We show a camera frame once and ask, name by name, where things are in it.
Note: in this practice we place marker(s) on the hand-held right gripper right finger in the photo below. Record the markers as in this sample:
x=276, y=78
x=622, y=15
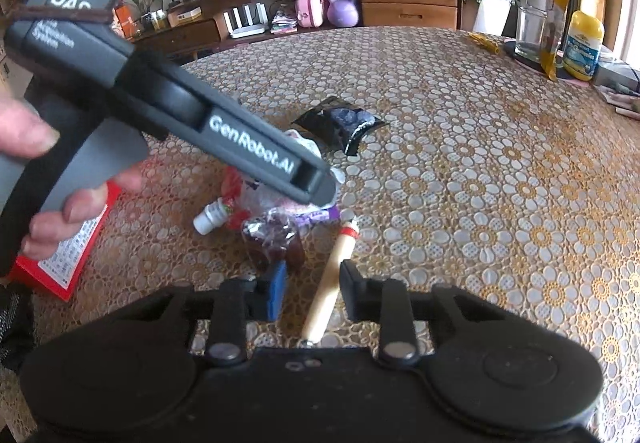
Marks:
x=355, y=295

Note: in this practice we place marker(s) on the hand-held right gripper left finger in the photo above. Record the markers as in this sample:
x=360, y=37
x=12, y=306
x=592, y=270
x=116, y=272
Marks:
x=277, y=293

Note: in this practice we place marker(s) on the tan stick with red band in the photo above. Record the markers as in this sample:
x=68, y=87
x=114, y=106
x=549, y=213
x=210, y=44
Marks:
x=327, y=288

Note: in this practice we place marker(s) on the dark red clear packet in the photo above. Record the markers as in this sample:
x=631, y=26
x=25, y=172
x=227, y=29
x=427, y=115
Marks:
x=277, y=243

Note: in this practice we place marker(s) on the purple white packet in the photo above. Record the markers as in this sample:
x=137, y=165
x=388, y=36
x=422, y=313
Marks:
x=305, y=212

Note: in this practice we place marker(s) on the small white bottle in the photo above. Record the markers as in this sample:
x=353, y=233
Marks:
x=210, y=218

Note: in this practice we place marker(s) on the white red-print snack packet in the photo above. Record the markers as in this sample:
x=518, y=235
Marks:
x=305, y=145

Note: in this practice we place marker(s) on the red cardboard box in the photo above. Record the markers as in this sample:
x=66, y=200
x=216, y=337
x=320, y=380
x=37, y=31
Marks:
x=75, y=248

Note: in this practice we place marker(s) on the black snack packet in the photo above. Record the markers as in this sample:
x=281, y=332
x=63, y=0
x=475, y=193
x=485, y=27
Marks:
x=340, y=123

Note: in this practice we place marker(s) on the person's left hand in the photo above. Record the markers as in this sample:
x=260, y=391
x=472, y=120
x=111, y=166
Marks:
x=65, y=228

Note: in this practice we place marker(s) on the orange box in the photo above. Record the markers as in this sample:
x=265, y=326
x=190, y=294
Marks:
x=127, y=23

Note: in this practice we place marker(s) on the small leafy potted plant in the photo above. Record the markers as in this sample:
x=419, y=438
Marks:
x=145, y=3

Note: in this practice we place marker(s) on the white yellow box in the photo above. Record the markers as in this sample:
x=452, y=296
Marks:
x=185, y=17

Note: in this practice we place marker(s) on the white router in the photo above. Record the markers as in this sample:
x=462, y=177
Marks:
x=245, y=25

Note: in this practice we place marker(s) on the stack of magazines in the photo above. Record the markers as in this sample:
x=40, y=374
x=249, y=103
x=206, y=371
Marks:
x=283, y=24

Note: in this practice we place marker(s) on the pink case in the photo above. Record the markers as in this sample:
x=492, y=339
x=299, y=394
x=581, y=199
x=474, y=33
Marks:
x=308, y=12

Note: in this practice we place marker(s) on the purple kettlebell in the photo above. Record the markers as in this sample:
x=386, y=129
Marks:
x=342, y=8

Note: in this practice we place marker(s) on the small yellow wrapper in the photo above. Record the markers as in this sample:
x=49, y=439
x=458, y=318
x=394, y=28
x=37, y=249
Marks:
x=485, y=44

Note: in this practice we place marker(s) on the black coaster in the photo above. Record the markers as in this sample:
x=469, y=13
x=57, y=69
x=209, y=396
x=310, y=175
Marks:
x=510, y=54

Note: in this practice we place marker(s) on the wooden TV cabinet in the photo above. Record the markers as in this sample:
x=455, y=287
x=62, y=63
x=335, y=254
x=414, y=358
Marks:
x=400, y=3

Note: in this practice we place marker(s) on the glass cup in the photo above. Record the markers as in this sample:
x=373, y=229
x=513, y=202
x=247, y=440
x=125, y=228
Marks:
x=531, y=35

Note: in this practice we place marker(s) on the loose papers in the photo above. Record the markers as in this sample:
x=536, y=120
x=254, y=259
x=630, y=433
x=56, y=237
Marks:
x=625, y=104

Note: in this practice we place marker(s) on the tall yellow packet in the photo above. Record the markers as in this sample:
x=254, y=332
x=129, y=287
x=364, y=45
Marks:
x=555, y=30

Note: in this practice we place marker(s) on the yellow blue bottle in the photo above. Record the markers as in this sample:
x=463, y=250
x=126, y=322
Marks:
x=582, y=50

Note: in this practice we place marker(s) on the grey tissue pack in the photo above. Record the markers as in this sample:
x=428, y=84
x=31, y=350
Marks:
x=617, y=75

